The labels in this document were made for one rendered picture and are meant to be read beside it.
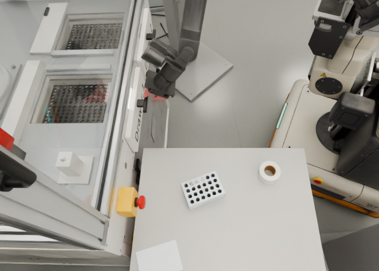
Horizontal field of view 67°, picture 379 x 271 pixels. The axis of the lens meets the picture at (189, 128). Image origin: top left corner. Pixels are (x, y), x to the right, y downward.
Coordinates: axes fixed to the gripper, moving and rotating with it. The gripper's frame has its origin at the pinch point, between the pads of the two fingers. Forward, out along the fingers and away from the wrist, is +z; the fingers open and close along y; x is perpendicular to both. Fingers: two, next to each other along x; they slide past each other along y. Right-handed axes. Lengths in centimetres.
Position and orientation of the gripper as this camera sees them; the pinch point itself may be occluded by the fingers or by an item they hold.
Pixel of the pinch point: (149, 96)
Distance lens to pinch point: 99.7
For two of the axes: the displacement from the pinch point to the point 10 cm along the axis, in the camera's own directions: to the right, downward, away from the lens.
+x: -0.2, 8.7, -4.8
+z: -5.3, 4.1, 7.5
